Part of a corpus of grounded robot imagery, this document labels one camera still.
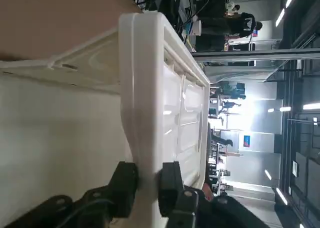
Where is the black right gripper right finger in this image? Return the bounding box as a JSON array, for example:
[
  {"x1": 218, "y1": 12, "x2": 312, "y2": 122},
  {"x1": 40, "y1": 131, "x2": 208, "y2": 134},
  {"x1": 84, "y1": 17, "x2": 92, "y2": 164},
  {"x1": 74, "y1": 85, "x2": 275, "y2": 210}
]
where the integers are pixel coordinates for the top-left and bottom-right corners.
[{"x1": 155, "y1": 160, "x2": 266, "y2": 228}]

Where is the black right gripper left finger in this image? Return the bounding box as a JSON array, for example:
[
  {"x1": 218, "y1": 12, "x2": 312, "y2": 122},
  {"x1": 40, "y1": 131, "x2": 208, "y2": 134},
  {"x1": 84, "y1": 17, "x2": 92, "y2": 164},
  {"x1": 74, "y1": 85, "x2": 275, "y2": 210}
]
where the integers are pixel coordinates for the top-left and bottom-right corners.
[{"x1": 0, "y1": 160, "x2": 140, "y2": 228}]

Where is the person in black printed shirt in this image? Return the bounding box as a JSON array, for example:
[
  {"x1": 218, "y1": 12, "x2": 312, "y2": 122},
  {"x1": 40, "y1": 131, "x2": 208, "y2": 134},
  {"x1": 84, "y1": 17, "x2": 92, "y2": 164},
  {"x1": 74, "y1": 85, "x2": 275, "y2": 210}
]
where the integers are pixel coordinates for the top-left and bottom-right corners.
[{"x1": 223, "y1": 11, "x2": 264, "y2": 41}]

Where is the white paper cup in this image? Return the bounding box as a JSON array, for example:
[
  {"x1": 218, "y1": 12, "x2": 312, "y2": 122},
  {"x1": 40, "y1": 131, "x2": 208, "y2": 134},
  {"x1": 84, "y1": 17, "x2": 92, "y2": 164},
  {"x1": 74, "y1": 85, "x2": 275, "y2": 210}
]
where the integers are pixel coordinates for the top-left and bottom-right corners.
[{"x1": 190, "y1": 19, "x2": 203, "y2": 37}]

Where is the white folding storage box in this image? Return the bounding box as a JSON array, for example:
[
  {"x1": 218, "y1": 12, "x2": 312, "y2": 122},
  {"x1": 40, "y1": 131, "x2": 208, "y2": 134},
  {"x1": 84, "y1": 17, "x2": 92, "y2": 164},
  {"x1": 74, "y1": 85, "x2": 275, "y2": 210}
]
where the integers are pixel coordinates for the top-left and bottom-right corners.
[{"x1": 0, "y1": 11, "x2": 212, "y2": 228}]

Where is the aluminium frame post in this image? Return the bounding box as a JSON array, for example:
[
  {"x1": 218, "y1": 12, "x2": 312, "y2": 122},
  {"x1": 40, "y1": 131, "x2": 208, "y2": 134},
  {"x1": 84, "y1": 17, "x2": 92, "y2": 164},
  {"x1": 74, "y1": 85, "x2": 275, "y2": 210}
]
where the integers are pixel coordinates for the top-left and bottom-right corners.
[{"x1": 194, "y1": 49, "x2": 302, "y2": 63}]

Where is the person walking in background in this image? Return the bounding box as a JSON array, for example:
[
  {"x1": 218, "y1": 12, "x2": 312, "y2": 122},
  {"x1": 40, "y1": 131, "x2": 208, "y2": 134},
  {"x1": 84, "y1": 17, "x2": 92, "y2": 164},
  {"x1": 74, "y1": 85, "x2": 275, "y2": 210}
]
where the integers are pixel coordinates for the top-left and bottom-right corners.
[{"x1": 210, "y1": 135, "x2": 235, "y2": 149}]

